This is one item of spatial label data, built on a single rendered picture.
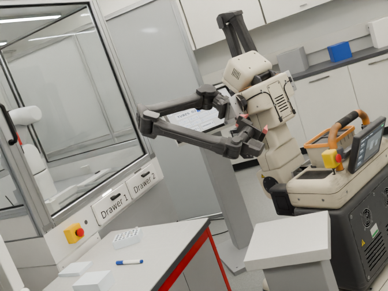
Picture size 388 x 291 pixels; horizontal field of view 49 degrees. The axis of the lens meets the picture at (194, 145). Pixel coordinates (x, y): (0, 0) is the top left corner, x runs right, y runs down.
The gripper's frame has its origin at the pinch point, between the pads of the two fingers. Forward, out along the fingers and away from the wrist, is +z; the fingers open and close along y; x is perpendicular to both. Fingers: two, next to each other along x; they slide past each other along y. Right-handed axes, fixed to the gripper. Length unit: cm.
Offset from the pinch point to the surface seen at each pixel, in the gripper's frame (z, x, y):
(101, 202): -40, -64, -49
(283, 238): -51, 0, 34
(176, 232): -46, -40, -4
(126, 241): -57, -51, -22
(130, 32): 130, -81, -153
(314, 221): -39, 4, 40
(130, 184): -14, -72, -48
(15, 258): -83, -76, -63
